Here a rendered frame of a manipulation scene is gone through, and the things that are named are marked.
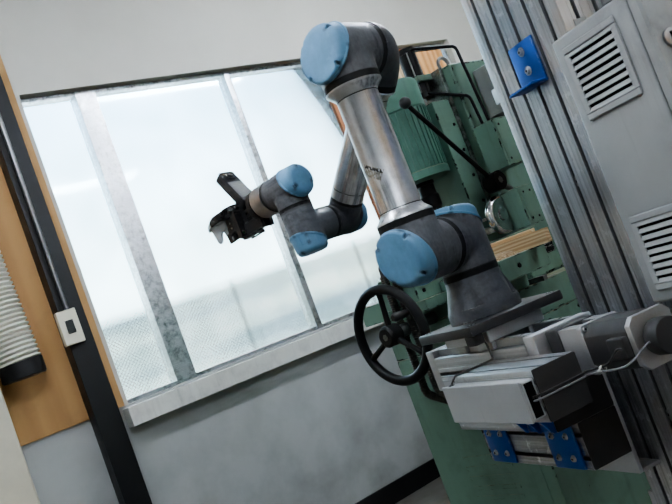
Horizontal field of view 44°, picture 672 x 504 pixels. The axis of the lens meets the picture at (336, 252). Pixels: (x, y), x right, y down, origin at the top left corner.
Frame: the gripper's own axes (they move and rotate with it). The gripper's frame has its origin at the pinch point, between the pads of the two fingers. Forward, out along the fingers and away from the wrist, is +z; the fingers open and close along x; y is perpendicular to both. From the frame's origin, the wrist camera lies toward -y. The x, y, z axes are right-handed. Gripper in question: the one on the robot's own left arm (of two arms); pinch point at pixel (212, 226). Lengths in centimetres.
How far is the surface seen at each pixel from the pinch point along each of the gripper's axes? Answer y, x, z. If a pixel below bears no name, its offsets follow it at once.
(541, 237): 32, 73, -39
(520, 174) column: 9, 107, -20
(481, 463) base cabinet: 85, 62, 2
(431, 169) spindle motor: 0, 72, -15
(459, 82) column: -23, 94, -21
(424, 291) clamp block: 33, 53, -10
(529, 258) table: 36, 70, -34
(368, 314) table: 32, 63, 23
